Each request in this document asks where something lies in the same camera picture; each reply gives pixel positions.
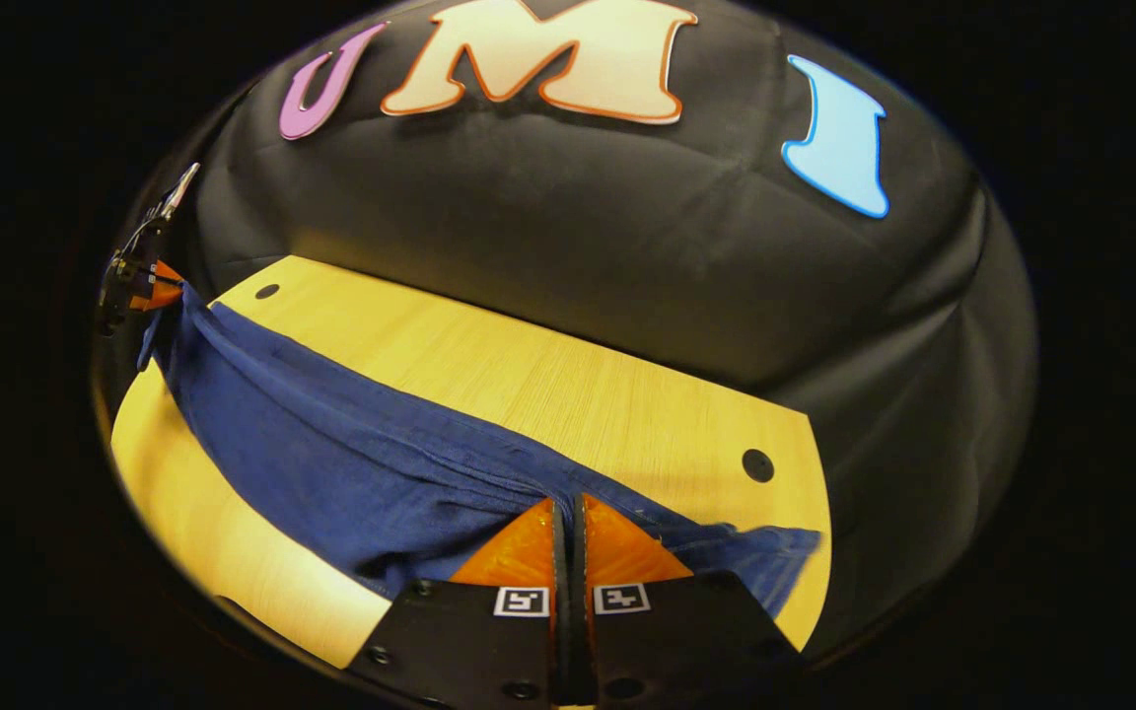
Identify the black backdrop cloth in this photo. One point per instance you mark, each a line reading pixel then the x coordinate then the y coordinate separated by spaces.
pixel 578 247

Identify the blue denim jeans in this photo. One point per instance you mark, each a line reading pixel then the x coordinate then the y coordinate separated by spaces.
pixel 331 463

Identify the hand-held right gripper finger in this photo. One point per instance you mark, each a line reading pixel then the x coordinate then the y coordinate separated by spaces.
pixel 580 611
pixel 559 611

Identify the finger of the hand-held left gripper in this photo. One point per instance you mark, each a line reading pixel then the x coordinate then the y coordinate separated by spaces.
pixel 159 288

